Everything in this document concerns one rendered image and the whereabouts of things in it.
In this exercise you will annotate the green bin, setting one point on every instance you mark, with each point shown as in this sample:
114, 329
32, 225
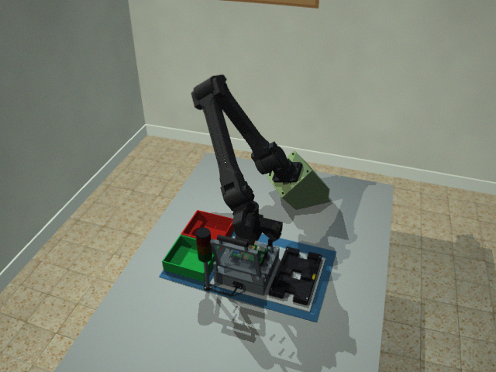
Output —
184, 253

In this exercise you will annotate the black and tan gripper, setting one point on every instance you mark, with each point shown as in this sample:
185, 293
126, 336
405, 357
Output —
251, 241

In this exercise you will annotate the red open box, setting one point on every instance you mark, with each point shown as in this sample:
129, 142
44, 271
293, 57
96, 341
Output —
217, 224

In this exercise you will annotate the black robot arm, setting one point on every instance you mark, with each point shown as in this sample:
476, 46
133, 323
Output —
237, 194

